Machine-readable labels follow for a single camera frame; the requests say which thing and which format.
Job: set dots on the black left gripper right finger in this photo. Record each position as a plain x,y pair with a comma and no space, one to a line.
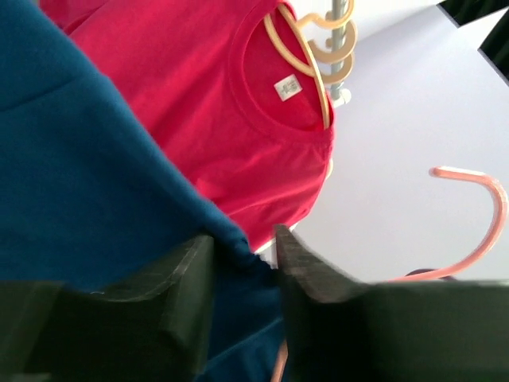
340,329

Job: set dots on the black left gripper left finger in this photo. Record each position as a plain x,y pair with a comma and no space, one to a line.
152,326

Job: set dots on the blue t shirt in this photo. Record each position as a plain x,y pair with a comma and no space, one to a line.
88,199

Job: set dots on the white metal clothes rack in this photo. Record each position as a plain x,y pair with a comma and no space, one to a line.
338,38

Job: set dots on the wooden hanger with red shirt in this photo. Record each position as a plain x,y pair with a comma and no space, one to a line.
309,66

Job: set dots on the red t shirt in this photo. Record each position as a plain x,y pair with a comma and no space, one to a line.
204,79

